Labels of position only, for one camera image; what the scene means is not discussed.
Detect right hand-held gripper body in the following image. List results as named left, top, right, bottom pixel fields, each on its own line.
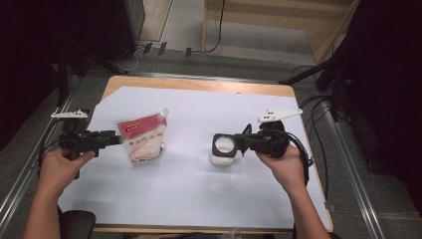
left=257, top=109, right=304, bottom=158

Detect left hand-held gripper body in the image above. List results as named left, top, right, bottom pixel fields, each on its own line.
left=50, top=109, right=100, bottom=160

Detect clear container with black lid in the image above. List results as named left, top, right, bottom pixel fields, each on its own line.
left=210, top=122, right=253, bottom=167

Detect red and white pouch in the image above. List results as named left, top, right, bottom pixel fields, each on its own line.
left=115, top=108, right=170, bottom=166

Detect person's right hand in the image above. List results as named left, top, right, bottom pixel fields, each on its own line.
left=257, top=145, right=308, bottom=195

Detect person's left hand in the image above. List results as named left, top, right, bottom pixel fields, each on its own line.
left=39, top=147, right=96, bottom=195

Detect black stand with long legs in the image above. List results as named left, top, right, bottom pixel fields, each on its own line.
left=56, top=43, right=128, bottom=108

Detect wooden table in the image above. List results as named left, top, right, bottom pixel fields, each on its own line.
left=93, top=75, right=334, bottom=235

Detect white paper sheet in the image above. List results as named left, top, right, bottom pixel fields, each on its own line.
left=47, top=86, right=331, bottom=231

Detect black chair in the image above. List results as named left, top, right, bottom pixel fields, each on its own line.
left=58, top=209, right=98, bottom=239

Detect dark curtain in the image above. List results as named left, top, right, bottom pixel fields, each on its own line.
left=0, top=0, right=71, bottom=150
left=331, top=0, right=422, bottom=217

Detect black cabinet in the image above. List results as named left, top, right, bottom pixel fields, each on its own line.
left=99, top=0, right=146, bottom=63

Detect right hand-held gripper cable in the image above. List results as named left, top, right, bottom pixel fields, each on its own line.
left=287, top=131, right=315, bottom=187

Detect hand-held gripper cable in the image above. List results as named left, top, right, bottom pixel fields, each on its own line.
left=37, top=119, right=69, bottom=167
left=287, top=131, right=315, bottom=187

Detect left hand-held gripper cable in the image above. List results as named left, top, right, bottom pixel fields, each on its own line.
left=37, top=119, right=69, bottom=167

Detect black floor cables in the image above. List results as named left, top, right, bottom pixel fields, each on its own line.
left=292, top=64, right=332, bottom=202

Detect long metal floor rail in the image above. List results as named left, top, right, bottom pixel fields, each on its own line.
left=0, top=76, right=81, bottom=233
left=321, top=99, right=386, bottom=239

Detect white floor cable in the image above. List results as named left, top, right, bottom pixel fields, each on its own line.
left=115, top=46, right=141, bottom=73

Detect short metal floor rail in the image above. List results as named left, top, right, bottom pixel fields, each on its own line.
left=86, top=69, right=280, bottom=85

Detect black stand with cables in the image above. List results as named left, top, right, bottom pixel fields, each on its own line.
left=278, top=49, right=352, bottom=123

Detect black hanging cable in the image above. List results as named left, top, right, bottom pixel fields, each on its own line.
left=202, top=0, right=227, bottom=55

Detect wooden shelf frame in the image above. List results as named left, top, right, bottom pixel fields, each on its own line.
left=201, top=0, right=361, bottom=65

